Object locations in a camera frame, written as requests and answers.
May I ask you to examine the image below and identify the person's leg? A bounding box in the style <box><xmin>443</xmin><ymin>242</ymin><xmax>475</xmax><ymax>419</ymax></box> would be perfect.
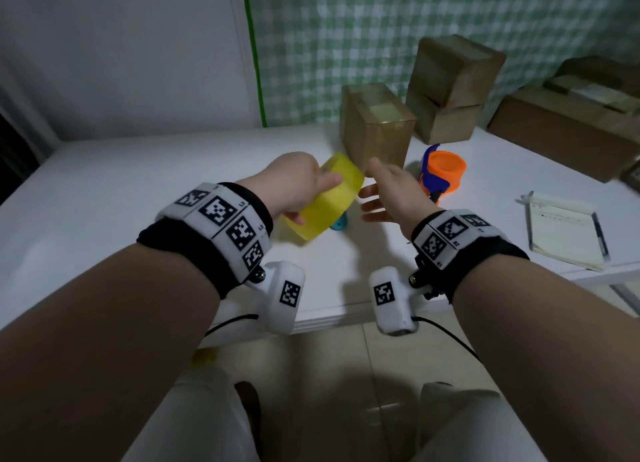
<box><xmin>121</xmin><ymin>366</ymin><xmax>262</xmax><ymax>462</ymax></box>
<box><xmin>409</xmin><ymin>382</ymin><xmax>549</xmax><ymax>462</ymax></box>

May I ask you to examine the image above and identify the flat cardboard box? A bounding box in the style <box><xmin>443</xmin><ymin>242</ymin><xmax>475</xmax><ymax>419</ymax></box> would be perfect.
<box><xmin>542</xmin><ymin>74</ymin><xmax>640</xmax><ymax>115</ymax></box>
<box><xmin>556</xmin><ymin>55</ymin><xmax>640</xmax><ymax>97</ymax></box>

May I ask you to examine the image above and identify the black wristband with marker tags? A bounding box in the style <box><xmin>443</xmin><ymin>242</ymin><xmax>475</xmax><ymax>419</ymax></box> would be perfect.
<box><xmin>411</xmin><ymin>208</ymin><xmax>530</xmax><ymax>303</ymax></box>
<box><xmin>136</xmin><ymin>182</ymin><xmax>274</xmax><ymax>300</ymax></box>

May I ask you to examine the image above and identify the person's right forearm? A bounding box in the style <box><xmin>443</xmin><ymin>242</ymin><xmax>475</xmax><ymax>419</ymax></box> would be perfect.
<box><xmin>451</xmin><ymin>253</ymin><xmax>640</xmax><ymax>462</ymax></box>

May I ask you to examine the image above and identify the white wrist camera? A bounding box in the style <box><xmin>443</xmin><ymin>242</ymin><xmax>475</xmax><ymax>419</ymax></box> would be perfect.
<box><xmin>247</xmin><ymin>261</ymin><xmax>307</xmax><ymax>336</ymax></box>
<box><xmin>368</xmin><ymin>267</ymin><xmax>433</xmax><ymax>337</ymax></box>

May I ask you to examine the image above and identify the orange and blue tape dispenser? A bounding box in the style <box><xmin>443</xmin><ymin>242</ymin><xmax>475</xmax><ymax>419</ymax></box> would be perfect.
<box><xmin>418</xmin><ymin>144</ymin><xmax>468</xmax><ymax>205</ymax></box>

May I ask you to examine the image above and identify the person's left forearm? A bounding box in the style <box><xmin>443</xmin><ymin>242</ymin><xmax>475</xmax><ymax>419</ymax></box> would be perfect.
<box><xmin>0</xmin><ymin>243</ymin><xmax>222</xmax><ymax>462</ymax></box>

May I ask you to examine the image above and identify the person's right leg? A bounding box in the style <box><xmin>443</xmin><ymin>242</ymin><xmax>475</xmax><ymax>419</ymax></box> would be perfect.
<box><xmin>409</xmin><ymin>382</ymin><xmax>549</xmax><ymax>462</ymax></box>

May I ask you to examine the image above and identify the person's left leg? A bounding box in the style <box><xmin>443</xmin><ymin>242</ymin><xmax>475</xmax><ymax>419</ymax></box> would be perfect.
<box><xmin>121</xmin><ymin>366</ymin><xmax>262</xmax><ymax>462</ymax></box>

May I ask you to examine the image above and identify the person's left hand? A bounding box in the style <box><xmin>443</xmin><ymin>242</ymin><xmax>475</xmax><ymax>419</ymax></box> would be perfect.
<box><xmin>235</xmin><ymin>152</ymin><xmax>344</xmax><ymax>226</ymax></box>

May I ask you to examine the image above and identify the person's right hand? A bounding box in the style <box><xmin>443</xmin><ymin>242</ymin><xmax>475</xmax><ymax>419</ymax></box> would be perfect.
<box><xmin>358</xmin><ymin>158</ymin><xmax>444</xmax><ymax>238</ymax></box>

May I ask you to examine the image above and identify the white notepad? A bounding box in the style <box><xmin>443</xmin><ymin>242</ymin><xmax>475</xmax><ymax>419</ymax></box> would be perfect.
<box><xmin>522</xmin><ymin>191</ymin><xmax>609</xmax><ymax>273</ymax></box>

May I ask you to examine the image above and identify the green checked curtain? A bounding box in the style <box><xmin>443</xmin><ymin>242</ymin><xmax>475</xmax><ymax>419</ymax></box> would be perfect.
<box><xmin>240</xmin><ymin>0</ymin><xmax>640</xmax><ymax>128</ymax></box>

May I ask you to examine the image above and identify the large brown cardboard box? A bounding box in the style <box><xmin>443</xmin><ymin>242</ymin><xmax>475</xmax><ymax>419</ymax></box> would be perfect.
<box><xmin>487</xmin><ymin>85</ymin><xmax>640</xmax><ymax>184</ymax></box>

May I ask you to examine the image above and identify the black camera cable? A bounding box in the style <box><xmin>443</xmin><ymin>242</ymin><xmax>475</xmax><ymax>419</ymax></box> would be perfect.
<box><xmin>411</xmin><ymin>317</ymin><xmax>481</xmax><ymax>362</ymax></box>
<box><xmin>202</xmin><ymin>314</ymin><xmax>260</xmax><ymax>338</ymax></box>

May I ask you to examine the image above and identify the taped cardboard box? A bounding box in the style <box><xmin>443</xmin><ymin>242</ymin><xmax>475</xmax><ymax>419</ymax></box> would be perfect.
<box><xmin>339</xmin><ymin>83</ymin><xmax>417</xmax><ymax>178</ymax></box>

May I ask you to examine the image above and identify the black pen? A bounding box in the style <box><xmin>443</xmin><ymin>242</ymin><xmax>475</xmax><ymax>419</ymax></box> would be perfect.
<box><xmin>591</xmin><ymin>212</ymin><xmax>611</xmax><ymax>263</ymax></box>

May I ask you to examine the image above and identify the yellow packing tape roll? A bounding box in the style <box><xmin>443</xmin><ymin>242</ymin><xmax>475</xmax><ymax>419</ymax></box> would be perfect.
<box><xmin>278</xmin><ymin>152</ymin><xmax>366</xmax><ymax>242</ymax></box>

